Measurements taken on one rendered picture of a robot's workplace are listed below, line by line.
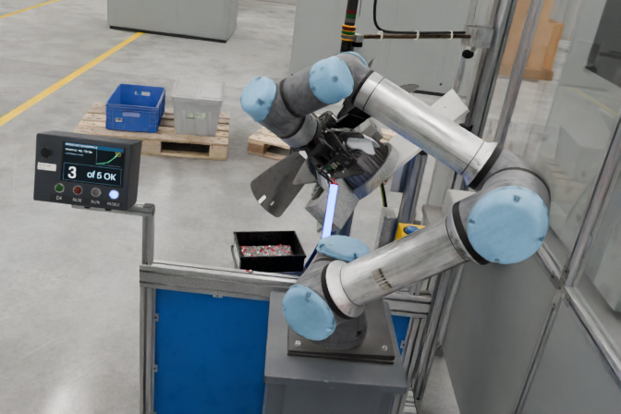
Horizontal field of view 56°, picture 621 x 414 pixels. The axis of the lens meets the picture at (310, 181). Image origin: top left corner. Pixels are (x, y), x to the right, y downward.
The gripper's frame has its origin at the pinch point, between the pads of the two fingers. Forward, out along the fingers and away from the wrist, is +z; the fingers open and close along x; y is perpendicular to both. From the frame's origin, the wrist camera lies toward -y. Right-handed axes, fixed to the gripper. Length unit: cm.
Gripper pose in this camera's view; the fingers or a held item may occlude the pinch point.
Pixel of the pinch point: (352, 167)
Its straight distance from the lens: 130.9
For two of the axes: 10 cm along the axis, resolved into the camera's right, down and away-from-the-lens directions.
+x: 7.3, -6.4, -2.3
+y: 3.7, 6.5, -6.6
